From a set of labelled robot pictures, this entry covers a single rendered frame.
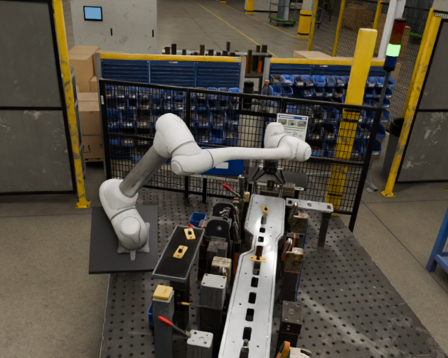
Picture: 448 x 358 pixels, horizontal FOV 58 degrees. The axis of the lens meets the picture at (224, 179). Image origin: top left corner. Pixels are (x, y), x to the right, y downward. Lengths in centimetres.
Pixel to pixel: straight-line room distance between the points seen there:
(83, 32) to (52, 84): 483
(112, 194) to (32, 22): 211
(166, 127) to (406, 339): 155
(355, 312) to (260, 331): 78
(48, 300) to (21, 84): 190
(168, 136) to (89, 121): 322
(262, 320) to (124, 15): 755
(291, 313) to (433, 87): 363
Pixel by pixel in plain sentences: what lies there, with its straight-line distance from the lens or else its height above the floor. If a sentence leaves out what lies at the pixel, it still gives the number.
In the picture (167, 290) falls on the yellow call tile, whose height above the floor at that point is 116.
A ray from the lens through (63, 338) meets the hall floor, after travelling 313.
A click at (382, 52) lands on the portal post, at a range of 690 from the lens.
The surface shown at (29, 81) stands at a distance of 409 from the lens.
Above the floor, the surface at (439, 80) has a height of 138.
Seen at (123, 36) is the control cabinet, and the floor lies 102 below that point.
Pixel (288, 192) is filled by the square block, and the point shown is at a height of 102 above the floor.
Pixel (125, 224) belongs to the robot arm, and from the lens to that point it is 220.
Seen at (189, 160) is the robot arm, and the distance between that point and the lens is 182.
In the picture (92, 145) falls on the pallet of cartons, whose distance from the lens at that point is 516.
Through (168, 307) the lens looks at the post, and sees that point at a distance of 162.
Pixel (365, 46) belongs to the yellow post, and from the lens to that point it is 274.
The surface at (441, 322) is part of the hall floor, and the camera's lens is 364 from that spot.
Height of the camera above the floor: 225
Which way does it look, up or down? 27 degrees down
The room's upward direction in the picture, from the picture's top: 4 degrees clockwise
